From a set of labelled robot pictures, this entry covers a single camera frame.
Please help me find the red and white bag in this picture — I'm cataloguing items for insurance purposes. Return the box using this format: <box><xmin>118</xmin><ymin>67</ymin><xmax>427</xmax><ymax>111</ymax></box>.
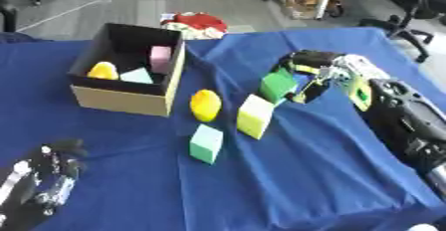
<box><xmin>160</xmin><ymin>11</ymin><xmax>230</xmax><ymax>41</ymax></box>

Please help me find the tan cardboard box black inside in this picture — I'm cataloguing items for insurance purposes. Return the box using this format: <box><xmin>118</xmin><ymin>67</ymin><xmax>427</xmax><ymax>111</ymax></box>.
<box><xmin>66</xmin><ymin>22</ymin><xmax>188</xmax><ymax>117</ymax></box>

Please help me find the black office chair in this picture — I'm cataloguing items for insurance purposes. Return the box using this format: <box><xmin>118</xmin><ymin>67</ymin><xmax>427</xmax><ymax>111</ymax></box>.
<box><xmin>356</xmin><ymin>0</ymin><xmax>446</xmax><ymax>64</ymax></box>

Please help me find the yellow round block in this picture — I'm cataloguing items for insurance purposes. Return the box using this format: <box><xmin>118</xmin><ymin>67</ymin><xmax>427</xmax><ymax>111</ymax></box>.
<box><xmin>189</xmin><ymin>89</ymin><xmax>223</xmax><ymax>123</ymax></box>

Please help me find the yellow-green cube block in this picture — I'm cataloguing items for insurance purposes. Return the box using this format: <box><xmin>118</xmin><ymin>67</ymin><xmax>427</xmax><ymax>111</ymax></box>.
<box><xmin>235</xmin><ymin>94</ymin><xmax>278</xmax><ymax>140</ymax></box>

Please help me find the mint green cube block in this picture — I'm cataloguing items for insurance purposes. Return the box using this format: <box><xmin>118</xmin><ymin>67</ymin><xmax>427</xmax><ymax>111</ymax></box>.
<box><xmin>188</xmin><ymin>123</ymin><xmax>225</xmax><ymax>165</ymax></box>

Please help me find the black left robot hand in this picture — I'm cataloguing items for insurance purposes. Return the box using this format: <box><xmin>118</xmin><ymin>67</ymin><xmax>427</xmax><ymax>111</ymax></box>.
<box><xmin>28</xmin><ymin>138</ymin><xmax>90</xmax><ymax>189</ymax></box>

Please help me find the yellow rounded block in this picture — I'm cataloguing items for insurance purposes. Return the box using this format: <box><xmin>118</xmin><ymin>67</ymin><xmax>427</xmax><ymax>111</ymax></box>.
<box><xmin>85</xmin><ymin>61</ymin><xmax>120</xmax><ymax>81</ymax></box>

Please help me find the pink block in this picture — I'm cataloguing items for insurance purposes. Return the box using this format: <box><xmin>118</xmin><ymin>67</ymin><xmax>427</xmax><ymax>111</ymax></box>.
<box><xmin>147</xmin><ymin>45</ymin><xmax>174</xmax><ymax>75</ymax></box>

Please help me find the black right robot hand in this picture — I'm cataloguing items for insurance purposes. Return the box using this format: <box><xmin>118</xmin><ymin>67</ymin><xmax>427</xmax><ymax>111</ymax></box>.
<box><xmin>270</xmin><ymin>49</ymin><xmax>348</xmax><ymax>105</ymax></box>

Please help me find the pale teal block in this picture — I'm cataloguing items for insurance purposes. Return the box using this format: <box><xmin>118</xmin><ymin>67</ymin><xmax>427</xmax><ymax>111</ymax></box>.
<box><xmin>118</xmin><ymin>67</ymin><xmax>155</xmax><ymax>85</ymax></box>

